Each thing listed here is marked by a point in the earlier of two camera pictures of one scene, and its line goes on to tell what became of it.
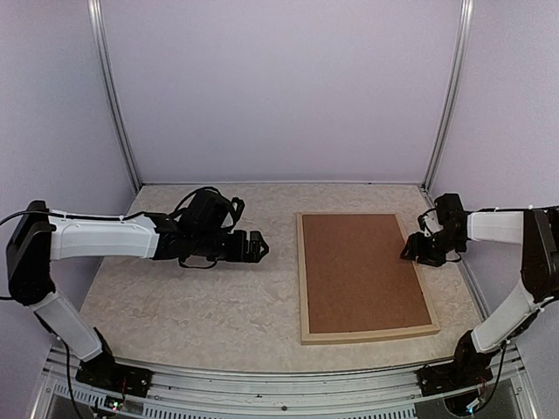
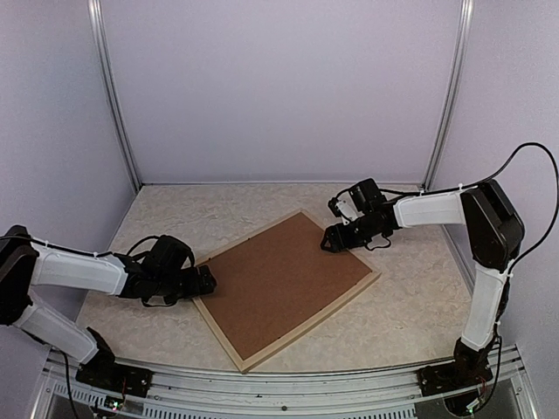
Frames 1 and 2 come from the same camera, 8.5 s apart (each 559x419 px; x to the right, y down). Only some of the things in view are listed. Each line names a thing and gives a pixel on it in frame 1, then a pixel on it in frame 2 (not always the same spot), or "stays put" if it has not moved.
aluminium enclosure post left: (112, 87) stays put
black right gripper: (417, 248) → (337, 240)
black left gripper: (253, 256) → (196, 289)
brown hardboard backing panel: (356, 278) → (269, 284)
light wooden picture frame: (307, 336) → (273, 284)
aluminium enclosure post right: (457, 92) stays put
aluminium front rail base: (180, 391) stays put
